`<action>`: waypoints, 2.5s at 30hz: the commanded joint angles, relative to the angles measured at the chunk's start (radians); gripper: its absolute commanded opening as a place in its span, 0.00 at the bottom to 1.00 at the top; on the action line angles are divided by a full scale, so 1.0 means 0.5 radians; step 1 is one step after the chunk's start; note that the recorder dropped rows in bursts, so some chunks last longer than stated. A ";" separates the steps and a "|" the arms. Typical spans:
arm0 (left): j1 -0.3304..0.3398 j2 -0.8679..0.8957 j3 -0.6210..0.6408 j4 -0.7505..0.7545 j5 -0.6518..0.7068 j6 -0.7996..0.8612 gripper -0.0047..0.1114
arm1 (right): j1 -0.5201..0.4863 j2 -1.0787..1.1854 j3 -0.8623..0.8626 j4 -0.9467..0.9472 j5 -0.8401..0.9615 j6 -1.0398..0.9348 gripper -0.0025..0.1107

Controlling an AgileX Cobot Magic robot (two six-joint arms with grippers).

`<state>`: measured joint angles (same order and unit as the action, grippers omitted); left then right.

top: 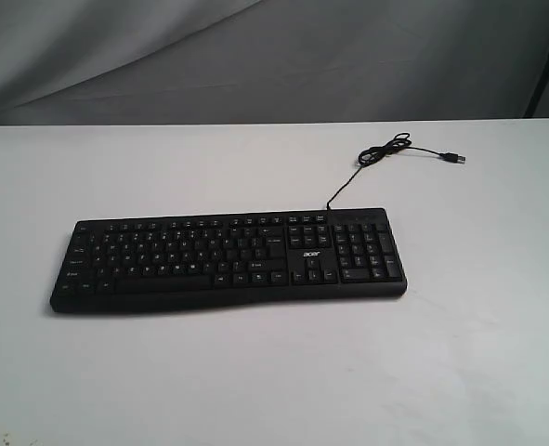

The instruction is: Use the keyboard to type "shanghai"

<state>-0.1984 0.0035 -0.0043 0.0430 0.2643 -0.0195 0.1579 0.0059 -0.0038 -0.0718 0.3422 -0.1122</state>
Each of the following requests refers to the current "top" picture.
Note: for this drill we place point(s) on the black Acer keyboard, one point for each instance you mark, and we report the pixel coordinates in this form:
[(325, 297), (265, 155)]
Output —
[(180, 263)]

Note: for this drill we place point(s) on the grey backdrop cloth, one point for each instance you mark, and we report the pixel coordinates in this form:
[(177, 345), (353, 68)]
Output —
[(267, 62)]

